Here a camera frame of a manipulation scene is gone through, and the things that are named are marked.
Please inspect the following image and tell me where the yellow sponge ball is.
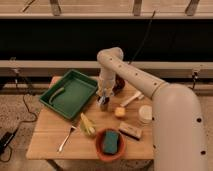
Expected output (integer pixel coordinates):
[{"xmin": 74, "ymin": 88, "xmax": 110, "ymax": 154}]
[{"xmin": 114, "ymin": 107, "xmax": 126, "ymax": 118}]

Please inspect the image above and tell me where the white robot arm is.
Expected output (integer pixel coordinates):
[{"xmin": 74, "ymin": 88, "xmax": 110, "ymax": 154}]
[{"xmin": 97, "ymin": 47, "xmax": 208, "ymax": 171}]

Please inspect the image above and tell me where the dark brown bowl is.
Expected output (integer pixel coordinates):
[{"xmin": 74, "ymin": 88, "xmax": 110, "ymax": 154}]
[{"xmin": 113, "ymin": 76, "xmax": 125, "ymax": 94}]

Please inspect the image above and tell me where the silver fork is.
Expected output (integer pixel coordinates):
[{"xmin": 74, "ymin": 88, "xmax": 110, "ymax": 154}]
[{"xmin": 57, "ymin": 125, "xmax": 77, "ymax": 153}]

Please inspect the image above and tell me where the orange clay bowl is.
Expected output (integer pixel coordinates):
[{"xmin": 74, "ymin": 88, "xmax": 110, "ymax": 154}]
[{"xmin": 95, "ymin": 128, "xmax": 126, "ymax": 162}]

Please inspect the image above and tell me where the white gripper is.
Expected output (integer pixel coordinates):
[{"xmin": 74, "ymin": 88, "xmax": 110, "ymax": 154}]
[{"xmin": 97, "ymin": 76, "xmax": 115, "ymax": 103}]

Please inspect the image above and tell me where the black power adapter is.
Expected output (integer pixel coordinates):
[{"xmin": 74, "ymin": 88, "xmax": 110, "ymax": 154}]
[{"xmin": 0, "ymin": 129, "xmax": 18, "ymax": 155}]

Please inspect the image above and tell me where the black hanging cable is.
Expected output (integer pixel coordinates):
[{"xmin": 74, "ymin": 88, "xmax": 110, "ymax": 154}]
[{"xmin": 128, "ymin": 9, "xmax": 157, "ymax": 65}]

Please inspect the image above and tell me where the green plastic tray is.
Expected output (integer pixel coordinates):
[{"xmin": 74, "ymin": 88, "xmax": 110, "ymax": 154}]
[{"xmin": 40, "ymin": 70, "xmax": 98, "ymax": 120}]

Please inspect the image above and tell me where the green bean pod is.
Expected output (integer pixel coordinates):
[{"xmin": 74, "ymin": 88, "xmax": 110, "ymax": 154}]
[{"xmin": 49, "ymin": 87, "xmax": 65, "ymax": 104}]

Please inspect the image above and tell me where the white handled spatula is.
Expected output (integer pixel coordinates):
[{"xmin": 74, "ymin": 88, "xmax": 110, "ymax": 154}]
[{"xmin": 120, "ymin": 91, "xmax": 144, "ymax": 107}]

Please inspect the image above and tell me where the small metal cup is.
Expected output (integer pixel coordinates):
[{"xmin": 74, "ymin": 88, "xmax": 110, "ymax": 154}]
[{"xmin": 100, "ymin": 98, "xmax": 109, "ymax": 111}]

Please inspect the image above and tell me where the white round container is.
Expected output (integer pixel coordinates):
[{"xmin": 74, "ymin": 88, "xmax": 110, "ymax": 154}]
[{"xmin": 138, "ymin": 105, "xmax": 152, "ymax": 123}]

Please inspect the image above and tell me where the teal sponge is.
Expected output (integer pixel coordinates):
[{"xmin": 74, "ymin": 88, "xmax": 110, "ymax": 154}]
[{"xmin": 103, "ymin": 130, "xmax": 119, "ymax": 154}]

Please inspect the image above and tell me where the black floor cable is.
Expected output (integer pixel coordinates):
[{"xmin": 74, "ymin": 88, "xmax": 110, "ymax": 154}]
[{"xmin": 14, "ymin": 71, "xmax": 39, "ymax": 129}]

